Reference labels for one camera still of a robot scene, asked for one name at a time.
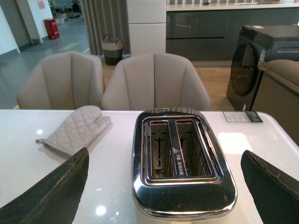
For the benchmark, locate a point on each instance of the red fire extinguisher box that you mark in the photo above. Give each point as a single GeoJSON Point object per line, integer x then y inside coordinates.
{"type": "Point", "coordinates": [51, 28]}

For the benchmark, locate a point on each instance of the woven laundry basket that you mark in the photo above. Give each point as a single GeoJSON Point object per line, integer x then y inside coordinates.
{"type": "Point", "coordinates": [112, 49]}

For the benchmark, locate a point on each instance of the beige upholstered chair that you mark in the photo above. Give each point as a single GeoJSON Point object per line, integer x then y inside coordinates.
{"type": "Point", "coordinates": [155, 80]}
{"type": "Point", "coordinates": [63, 81]}

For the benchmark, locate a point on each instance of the left beige upholstered chair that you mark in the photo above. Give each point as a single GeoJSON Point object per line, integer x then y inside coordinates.
{"type": "Point", "coordinates": [63, 81]}

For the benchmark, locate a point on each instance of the black white label card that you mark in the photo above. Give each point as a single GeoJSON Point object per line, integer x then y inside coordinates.
{"type": "Point", "coordinates": [246, 116]}

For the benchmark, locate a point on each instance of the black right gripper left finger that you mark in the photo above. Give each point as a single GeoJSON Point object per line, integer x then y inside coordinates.
{"type": "Point", "coordinates": [54, 199]}

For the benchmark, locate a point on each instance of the white refrigerator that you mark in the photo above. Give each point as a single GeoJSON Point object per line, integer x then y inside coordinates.
{"type": "Point", "coordinates": [147, 26]}

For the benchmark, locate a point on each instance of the grey kitchen counter cabinet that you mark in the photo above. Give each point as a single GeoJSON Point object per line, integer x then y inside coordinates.
{"type": "Point", "coordinates": [211, 33]}

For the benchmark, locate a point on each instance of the chrome white two-slot toaster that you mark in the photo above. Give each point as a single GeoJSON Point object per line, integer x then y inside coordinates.
{"type": "Point", "coordinates": [179, 172]}

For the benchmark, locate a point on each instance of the dark grey washing machine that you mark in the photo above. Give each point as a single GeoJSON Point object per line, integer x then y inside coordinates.
{"type": "Point", "coordinates": [258, 44]}

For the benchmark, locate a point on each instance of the right beige upholstered chair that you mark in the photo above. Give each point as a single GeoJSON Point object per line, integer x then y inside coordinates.
{"type": "Point", "coordinates": [155, 80]}

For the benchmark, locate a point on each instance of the beige sofa armrest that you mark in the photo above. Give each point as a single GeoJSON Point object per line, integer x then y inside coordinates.
{"type": "Point", "coordinates": [278, 94]}

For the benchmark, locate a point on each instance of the beige quilted oven mitt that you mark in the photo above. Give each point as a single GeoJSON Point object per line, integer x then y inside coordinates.
{"type": "Point", "coordinates": [77, 131]}

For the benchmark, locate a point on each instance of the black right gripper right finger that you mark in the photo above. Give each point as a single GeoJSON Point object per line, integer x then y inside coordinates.
{"type": "Point", "coordinates": [275, 193]}

